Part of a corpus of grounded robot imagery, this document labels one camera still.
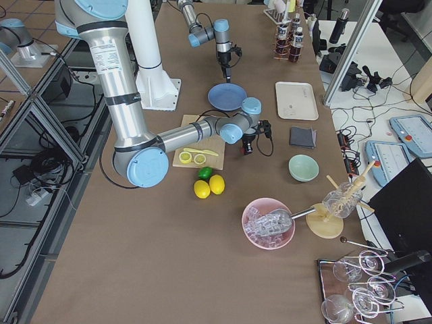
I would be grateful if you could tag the grey folded cloth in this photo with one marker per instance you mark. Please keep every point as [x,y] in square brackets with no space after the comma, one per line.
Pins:
[304,137]

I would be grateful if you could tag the drink bottle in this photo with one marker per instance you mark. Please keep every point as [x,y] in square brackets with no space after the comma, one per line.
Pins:
[281,46]
[295,22]
[296,45]

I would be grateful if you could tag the yellow cup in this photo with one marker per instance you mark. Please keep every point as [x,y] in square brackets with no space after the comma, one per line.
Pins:
[291,5]

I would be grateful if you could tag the green bowl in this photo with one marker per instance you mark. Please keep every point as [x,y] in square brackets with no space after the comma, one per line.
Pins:
[303,168]

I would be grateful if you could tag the blue plate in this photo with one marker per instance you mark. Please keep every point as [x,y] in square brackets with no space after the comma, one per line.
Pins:
[226,96]

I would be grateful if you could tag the whole lemon upper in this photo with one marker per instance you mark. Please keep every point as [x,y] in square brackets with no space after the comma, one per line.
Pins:
[217,184]

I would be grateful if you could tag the cream rabbit tray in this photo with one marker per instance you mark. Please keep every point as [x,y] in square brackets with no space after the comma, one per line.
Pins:
[296,101]

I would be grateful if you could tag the pink bowl with ice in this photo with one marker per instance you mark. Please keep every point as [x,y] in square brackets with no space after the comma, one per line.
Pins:
[265,225]

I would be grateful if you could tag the green lime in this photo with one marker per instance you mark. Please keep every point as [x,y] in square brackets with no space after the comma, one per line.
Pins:
[205,173]

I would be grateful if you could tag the black monitor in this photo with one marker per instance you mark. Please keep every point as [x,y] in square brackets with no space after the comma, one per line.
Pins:
[403,209]

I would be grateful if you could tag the wine glass on tray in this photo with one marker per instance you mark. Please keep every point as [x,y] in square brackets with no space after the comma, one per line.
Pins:
[337,309]

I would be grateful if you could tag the black flask bottle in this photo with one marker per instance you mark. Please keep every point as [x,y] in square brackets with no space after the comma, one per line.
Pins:
[340,25]

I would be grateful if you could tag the lemon slice near knife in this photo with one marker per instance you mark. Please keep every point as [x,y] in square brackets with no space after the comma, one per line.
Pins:
[199,159]

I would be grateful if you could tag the blue teach pendant left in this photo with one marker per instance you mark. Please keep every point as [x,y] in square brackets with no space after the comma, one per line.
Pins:
[390,159]

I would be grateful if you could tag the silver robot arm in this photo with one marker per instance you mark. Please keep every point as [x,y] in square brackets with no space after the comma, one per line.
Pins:
[123,44]
[219,31]

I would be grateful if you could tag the lemon slice at edge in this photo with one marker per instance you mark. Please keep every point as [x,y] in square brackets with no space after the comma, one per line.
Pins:
[185,157]

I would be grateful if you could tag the whole lemon lower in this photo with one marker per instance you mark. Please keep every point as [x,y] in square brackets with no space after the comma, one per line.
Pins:
[202,189]

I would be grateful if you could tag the steel ice scoop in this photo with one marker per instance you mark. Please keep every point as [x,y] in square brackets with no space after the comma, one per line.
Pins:
[280,220]

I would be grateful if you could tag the wooden stand round base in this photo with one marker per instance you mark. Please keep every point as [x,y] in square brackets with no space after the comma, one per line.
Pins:
[322,223]

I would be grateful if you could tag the blue teach pendant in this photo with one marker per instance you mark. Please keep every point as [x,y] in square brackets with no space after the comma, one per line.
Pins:
[390,159]
[415,132]

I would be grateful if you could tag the blue teach pendant right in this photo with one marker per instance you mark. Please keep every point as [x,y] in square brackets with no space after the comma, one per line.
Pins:
[415,132]

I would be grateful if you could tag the glass mug on stand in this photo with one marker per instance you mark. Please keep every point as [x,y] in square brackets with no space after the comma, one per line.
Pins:
[342,201]

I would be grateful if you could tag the black equipment block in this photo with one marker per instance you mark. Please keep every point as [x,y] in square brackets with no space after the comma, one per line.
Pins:
[330,57]

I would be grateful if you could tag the copper wire bottle rack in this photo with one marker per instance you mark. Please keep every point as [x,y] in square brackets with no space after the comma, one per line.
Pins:
[290,37]

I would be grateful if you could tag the whole lemon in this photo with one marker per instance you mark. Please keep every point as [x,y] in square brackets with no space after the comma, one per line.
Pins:
[202,189]
[217,184]

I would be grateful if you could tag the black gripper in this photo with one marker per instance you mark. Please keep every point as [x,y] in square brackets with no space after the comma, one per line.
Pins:
[249,138]
[223,59]

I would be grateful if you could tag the pink cup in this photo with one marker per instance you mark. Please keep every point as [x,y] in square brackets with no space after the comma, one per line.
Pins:
[279,6]

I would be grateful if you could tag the yellow plastic knife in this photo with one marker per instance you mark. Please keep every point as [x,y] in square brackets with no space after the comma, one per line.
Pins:
[204,151]

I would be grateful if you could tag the aluminium frame post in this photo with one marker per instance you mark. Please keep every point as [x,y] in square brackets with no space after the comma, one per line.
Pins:
[358,34]

